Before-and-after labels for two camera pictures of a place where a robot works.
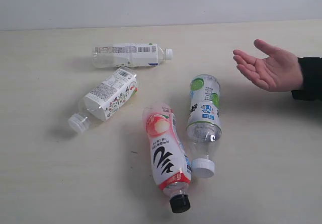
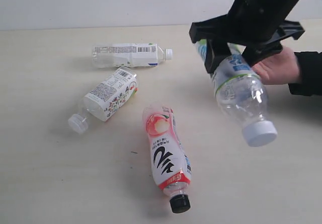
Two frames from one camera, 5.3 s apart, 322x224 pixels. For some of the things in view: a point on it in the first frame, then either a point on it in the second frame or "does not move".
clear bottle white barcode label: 123,55 does not move
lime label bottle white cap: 204,127 -> 241,94
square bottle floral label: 104,100 does not move
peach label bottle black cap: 170,155 does not move
